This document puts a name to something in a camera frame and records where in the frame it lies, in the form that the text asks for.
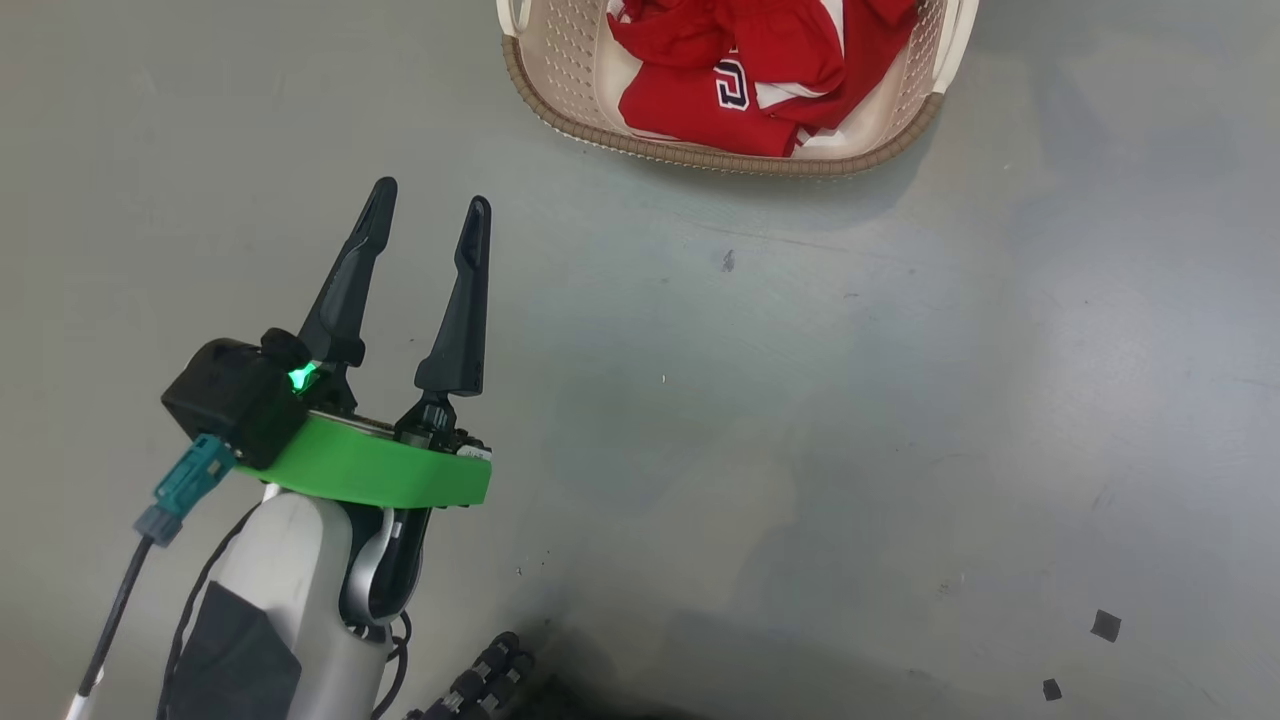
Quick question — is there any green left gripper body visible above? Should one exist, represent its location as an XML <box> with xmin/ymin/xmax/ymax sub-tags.
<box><xmin>238</xmin><ymin>398</ymin><xmax>494</xmax><ymax>511</ymax></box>

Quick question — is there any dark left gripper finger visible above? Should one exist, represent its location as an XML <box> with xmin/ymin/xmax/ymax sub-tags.
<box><xmin>296</xmin><ymin>176</ymin><xmax>399</xmax><ymax>370</ymax></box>
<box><xmin>414</xmin><ymin>195</ymin><xmax>493</xmax><ymax>399</ymax></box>

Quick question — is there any red jersey with black print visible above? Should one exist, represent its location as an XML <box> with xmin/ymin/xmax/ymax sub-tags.
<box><xmin>619</xmin><ymin>0</ymin><xmax>922</xmax><ymax>159</ymax></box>

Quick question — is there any cream perforated laundry basket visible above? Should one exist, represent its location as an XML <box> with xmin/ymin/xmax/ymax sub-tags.
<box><xmin>496</xmin><ymin>0</ymin><xmax>982</xmax><ymax>179</ymax></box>

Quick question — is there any left camera cable teal plug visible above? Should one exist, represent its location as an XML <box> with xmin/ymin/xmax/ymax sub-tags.
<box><xmin>64</xmin><ymin>432</ymin><xmax>239</xmax><ymax>720</ymax></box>

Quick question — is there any braided black left arm cable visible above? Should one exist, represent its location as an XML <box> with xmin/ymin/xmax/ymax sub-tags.
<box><xmin>158</xmin><ymin>504</ymin><xmax>263</xmax><ymax>720</ymax></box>

